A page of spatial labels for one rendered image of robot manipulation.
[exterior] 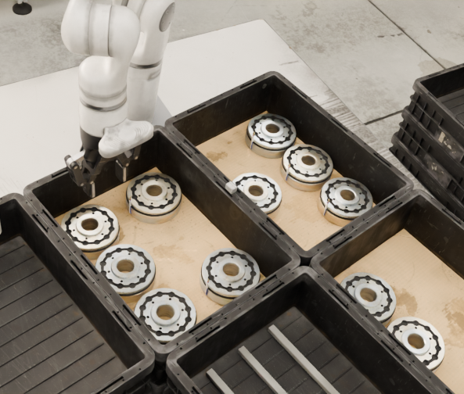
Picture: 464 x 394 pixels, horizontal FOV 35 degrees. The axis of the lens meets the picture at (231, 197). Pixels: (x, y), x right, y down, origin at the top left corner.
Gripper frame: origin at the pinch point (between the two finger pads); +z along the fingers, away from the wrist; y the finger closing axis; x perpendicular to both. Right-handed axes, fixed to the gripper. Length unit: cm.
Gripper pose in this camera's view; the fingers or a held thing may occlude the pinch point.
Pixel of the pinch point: (106, 180)
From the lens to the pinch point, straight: 125.6
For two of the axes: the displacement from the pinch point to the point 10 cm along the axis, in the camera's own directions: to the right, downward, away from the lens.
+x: 6.4, 6.3, -4.4
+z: -1.1, 6.4, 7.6
